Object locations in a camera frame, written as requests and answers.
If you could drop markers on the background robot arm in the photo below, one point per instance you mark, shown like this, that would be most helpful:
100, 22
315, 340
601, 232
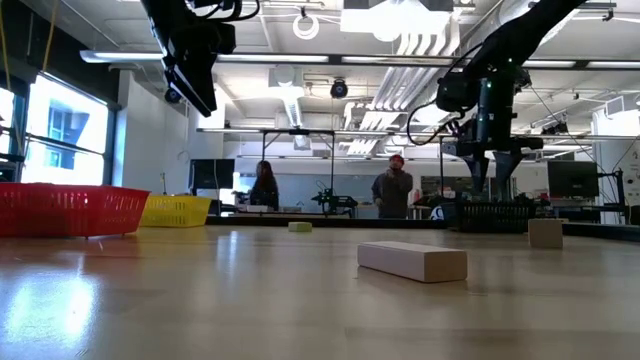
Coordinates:
332, 202

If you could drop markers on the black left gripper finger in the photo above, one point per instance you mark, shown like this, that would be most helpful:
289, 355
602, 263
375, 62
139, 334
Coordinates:
180, 90
202, 85

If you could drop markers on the yellow plastic basket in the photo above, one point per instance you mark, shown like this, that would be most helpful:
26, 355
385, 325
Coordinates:
177, 211

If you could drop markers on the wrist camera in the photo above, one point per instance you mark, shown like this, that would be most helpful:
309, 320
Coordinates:
220, 39
454, 93

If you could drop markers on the red plastic basket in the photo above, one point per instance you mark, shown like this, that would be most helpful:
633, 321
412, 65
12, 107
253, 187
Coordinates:
65, 210

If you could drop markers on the black plastic basket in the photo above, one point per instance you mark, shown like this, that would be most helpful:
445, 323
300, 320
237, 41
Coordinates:
495, 216

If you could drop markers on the large window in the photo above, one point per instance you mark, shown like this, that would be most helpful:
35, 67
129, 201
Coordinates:
65, 145

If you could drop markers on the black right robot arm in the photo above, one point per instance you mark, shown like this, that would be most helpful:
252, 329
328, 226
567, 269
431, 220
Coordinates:
520, 35

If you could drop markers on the person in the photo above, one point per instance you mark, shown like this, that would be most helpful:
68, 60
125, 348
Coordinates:
264, 192
392, 192

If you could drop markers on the white ceiling air unit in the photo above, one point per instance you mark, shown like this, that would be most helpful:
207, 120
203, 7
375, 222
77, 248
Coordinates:
395, 22

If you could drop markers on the black aluminium rig frame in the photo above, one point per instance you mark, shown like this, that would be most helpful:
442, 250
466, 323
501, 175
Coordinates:
350, 221

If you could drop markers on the natural wood cube block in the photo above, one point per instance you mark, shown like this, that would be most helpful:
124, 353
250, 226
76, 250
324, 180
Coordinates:
545, 233

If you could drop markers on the red bottle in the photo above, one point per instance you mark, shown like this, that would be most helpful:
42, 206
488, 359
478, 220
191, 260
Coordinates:
418, 198

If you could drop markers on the long natural wood block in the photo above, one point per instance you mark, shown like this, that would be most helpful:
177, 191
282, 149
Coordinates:
405, 260

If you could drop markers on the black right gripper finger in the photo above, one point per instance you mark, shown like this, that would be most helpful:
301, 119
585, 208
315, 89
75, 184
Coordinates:
477, 170
506, 165

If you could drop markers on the small green wood block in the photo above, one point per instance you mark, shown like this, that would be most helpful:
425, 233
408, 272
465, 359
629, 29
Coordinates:
300, 227

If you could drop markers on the black computer monitor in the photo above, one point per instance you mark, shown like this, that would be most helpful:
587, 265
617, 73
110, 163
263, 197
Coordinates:
212, 174
572, 179

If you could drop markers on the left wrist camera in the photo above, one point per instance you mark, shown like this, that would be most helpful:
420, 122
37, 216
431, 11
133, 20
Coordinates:
220, 39

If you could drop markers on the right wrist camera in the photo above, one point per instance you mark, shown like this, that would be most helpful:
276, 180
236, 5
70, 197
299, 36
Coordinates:
454, 93

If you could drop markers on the long ceiling light bar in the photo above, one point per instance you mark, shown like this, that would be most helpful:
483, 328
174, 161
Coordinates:
270, 58

